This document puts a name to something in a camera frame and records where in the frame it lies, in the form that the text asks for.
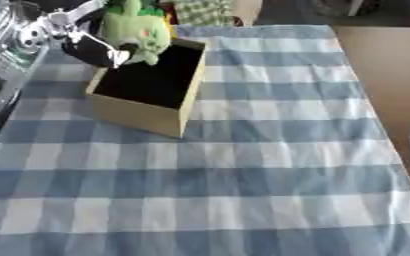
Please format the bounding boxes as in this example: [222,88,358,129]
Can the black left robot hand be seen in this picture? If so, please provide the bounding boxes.
[42,0,142,70]

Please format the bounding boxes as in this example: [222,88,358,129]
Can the light green soft toy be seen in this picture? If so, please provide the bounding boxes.
[100,0,176,67]

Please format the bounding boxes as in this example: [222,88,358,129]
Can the tan cardboard box black inside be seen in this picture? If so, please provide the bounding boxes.
[84,37,209,139]

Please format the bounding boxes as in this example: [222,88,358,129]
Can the green white checked cloth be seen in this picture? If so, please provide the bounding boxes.
[171,0,237,28]

